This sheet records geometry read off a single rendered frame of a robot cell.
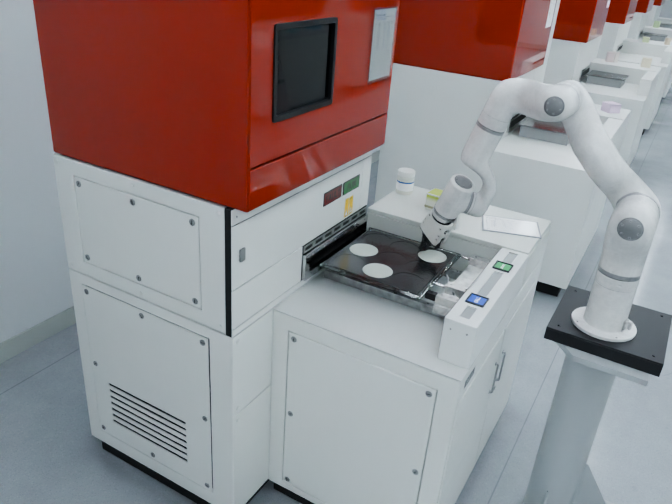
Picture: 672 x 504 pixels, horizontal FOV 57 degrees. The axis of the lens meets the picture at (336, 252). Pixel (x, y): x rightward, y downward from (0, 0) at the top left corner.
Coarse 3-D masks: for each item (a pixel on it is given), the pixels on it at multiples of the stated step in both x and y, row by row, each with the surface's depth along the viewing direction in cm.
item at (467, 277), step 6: (468, 270) 215; (474, 270) 216; (480, 270) 216; (462, 276) 211; (468, 276) 211; (474, 276) 212; (456, 282) 207; (462, 282) 207; (468, 282) 207; (438, 306) 192; (438, 312) 193; (444, 312) 192
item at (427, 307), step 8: (328, 272) 214; (336, 272) 213; (336, 280) 214; (344, 280) 212; (352, 280) 210; (360, 280) 210; (360, 288) 210; (368, 288) 208; (376, 288) 206; (384, 296) 206; (392, 296) 204; (400, 296) 202; (408, 304) 202; (416, 304) 200; (424, 304) 199; (432, 304) 199; (432, 312) 198
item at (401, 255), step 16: (368, 240) 227; (384, 240) 228; (400, 240) 228; (336, 256) 213; (352, 256) 214; (368, 256) 215; (384, 256) 216; (400, 256) 217; (416, 256) 218; (448, 256) 219; (352, 272) 204; (400, 272) 206; (416, 272) 207; (432, 272) 208; (400, 288) 197; (416, 288) 197
